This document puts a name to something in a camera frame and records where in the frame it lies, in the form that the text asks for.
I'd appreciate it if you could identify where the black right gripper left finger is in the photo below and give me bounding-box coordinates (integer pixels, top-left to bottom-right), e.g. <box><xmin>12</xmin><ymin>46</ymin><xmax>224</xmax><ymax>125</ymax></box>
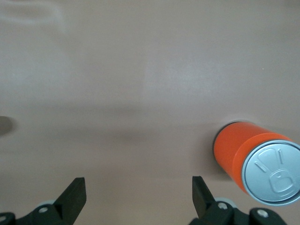
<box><xmin>0</xmin><ymin>177</ymin><xmax>86</xmax><ymax>225</ymax></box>

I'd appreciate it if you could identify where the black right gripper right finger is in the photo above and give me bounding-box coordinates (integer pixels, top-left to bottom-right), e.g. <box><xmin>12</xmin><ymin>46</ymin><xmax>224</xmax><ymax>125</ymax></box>
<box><xmin>188</xmin><ymin>175</ymin><xmax>287</xmax><ymax>225</ymax></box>

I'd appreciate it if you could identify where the orange can with grey lid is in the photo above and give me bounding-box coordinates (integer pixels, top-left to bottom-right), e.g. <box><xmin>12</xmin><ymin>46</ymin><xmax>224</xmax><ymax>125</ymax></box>
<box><xmin>212</xmin><ymin>121</ymin><xmax>300</xmax><ymax>207</ymax></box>

